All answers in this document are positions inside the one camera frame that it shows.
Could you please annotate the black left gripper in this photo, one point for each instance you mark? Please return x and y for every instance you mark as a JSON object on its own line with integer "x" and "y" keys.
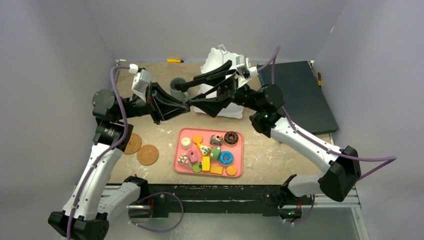
{"x": 160, "y": 108}

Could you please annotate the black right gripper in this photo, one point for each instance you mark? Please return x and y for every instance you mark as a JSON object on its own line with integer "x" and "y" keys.
{"x": 230, "y": 87}

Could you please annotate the grey mug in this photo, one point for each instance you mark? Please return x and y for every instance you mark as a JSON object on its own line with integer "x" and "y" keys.
{"x": 178, "y": 94}

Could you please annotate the white three-tier cake stand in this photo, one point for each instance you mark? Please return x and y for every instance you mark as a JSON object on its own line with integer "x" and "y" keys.
{"x": 217, "y": 57}

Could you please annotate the chocolate sprinkle donut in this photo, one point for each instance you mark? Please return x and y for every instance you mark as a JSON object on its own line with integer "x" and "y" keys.
{"x": 231, "y": 138}

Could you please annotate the chocolate swiss roll cake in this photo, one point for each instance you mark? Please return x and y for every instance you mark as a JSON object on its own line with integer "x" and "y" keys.
{"x": 216, "y": 140}

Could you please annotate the green matcha cake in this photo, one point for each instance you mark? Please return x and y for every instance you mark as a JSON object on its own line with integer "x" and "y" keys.
{"x": 214, "y": 154}

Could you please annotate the yellow triangular sprinkle cake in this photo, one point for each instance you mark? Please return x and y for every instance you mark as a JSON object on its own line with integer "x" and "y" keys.
{"x": 204, "y": 149}

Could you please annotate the blue frosted donut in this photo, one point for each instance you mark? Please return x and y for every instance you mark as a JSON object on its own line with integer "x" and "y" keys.
{"x": 226, "y": 158}

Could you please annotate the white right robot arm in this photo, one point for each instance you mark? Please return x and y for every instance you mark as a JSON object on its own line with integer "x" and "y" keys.
{"x": 339, "y": 173}

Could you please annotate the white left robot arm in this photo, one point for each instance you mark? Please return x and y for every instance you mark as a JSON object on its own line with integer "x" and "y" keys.
{"x": 86, "y": 216}

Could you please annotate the round waffle coaster left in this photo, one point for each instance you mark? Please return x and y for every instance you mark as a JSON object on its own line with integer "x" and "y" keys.
{"x": 134, "y": 144}

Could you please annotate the round waffle coaster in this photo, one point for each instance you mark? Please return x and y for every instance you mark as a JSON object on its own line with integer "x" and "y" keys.
{"x": 134, "y": 144}
{"x": 147, "y": 155}

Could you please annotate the white round cake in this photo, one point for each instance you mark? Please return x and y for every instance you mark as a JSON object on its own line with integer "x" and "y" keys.
{"x": 186, "y": 143}

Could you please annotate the orange round cookie top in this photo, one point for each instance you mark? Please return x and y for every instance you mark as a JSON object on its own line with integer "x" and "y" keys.
{"x": 197, "y": 139}

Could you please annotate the orange round cookie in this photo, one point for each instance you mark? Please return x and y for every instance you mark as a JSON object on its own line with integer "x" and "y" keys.
{"x": 231, "y": 170}
{"x": 197, "y": 139}

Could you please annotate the round waffle coaster right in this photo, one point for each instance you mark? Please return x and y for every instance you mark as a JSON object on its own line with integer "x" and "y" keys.
{"x": 147, "y": 155}

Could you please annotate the white triangular fruit cake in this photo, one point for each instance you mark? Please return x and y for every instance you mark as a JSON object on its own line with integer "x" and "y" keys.
{"x": 184, "y": 161}

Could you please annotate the pink serving tray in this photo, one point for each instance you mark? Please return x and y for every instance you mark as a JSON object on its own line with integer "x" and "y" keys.
{"x": 236, "y": 150}

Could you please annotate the pink cake with cherry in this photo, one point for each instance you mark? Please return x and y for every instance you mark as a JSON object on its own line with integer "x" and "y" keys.
{"x": 192, "y": 156}

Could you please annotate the green round macaron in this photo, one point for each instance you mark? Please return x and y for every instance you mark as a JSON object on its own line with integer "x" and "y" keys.
{"x": 197, "y": 168}

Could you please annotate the orange rectangular biscuit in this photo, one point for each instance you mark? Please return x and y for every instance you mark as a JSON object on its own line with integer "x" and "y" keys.
{"x": 216, "y": 169}

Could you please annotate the orange round cookie bottom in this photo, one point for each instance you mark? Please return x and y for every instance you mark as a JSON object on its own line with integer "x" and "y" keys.
{"x": 231, "y": 170}

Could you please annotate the yellow black tool right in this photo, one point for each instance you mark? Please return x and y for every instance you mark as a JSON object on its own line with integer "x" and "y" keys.
{"x": 319, "y": 79}

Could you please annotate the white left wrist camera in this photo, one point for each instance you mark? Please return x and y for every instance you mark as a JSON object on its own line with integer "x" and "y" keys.
{"x": 141, "y": 80}

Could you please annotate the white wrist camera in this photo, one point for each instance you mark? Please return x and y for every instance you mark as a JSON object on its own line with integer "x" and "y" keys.
{"x": 141, "y": 80}
{"x": 244, "y": 68}

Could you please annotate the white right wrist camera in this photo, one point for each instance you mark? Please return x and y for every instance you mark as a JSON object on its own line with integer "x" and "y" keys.
{"x": 244, "y": 68}

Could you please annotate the yellow handled screwdriver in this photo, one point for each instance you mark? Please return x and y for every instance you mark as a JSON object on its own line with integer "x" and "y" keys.
{"x": 177, "y": 61}

